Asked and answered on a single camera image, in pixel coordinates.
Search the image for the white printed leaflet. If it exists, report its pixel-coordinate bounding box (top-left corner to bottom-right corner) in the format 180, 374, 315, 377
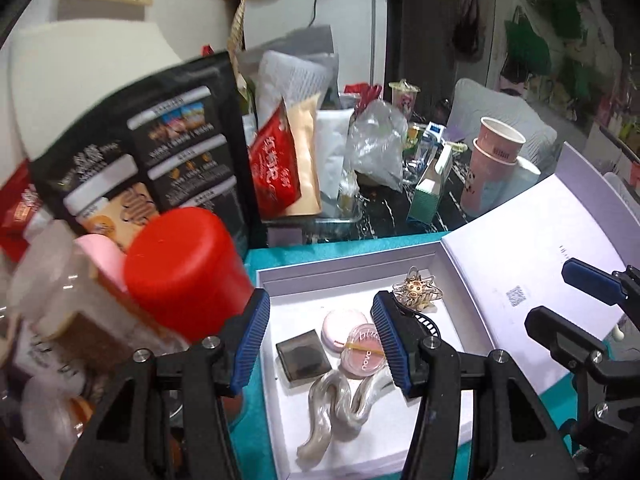
257, 50, 335, 111

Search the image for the dark wooden door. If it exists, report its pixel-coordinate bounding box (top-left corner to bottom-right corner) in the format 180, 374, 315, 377
387, 0, 496, 96

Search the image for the group of clear plastic jars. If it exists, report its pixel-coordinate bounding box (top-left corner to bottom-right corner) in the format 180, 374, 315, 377
0, 157, 191, 461

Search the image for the pearly grey claw hair clip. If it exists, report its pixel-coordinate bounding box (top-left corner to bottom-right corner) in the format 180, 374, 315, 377
296, 372, 401, 458

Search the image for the clear plastic bag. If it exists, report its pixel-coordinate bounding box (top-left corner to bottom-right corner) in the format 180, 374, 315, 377
345, 99, 410, 193

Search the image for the green tote bag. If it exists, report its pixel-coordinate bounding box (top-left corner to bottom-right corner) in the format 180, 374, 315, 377
502, 7, 553, 83
557, 55, 598, 106
542, 0, 586, 41

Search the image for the shelf of small bottles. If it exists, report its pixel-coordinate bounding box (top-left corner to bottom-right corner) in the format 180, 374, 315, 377
592, 60, 640, 171

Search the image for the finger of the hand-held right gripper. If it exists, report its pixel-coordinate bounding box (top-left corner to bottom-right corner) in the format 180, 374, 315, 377
561, 257, 640, 306
525, 305, 626, 376

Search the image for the pink round compact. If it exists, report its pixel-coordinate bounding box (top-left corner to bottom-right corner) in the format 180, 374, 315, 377
322, 308, 371, 353

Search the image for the grey plastic bag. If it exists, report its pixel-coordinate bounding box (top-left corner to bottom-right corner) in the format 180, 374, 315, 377
235, 24, 341, 86

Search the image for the clear pink round jar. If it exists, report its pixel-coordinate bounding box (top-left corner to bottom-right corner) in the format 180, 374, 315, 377
340, 324, 388, 378

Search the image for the black mesh hair clip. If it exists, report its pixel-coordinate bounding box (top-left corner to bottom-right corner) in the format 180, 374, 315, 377
395, 305, 441, 341

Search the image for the teal and white carton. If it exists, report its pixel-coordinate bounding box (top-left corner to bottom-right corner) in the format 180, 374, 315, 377
406, 146, 455, 228

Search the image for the red snack packet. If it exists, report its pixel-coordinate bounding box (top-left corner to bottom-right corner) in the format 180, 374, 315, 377
247, 97, 303, 216

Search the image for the black square compact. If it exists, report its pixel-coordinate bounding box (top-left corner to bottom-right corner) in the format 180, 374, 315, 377
275, 329, 332, 390

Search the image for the white refrigerator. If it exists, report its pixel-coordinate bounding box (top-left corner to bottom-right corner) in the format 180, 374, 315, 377
242, 0, 390, 96

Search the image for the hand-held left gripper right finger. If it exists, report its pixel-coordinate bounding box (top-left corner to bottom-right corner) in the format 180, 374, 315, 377
371, 291, 581, 480

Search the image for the white packet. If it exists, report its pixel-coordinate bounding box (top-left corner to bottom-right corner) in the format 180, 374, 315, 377
315, 107, 357, 198

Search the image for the black hanging bag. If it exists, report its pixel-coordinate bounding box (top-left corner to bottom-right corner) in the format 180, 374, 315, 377
452, 0, 483, 61

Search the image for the lavender gift box with lid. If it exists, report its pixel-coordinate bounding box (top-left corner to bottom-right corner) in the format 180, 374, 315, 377
255, 142, 633, 480

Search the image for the beige packet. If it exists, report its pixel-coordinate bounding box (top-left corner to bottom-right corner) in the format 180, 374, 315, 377
285, 94, 323, 217

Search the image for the red canister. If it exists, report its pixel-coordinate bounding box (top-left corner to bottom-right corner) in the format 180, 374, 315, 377
124, 207, 256, 348

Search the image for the gold wire hair clip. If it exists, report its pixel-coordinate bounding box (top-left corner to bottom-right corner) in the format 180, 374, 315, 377
391, 266, 446, 311

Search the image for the teal bubble mailer mat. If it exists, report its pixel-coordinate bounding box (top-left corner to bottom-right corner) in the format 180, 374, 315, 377
220, 232, 613, 480

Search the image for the woven straw fan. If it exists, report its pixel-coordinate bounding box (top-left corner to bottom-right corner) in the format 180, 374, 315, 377
227, 0, 247, 53

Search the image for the black snack bag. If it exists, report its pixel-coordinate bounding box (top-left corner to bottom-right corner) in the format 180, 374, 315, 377
27, 50, 251, 256

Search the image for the small panda cup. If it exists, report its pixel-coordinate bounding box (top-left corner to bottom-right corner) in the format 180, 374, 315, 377
389, 79, 420, 116

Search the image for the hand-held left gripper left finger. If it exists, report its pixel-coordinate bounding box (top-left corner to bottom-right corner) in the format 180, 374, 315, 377
60, 287, 271, 480

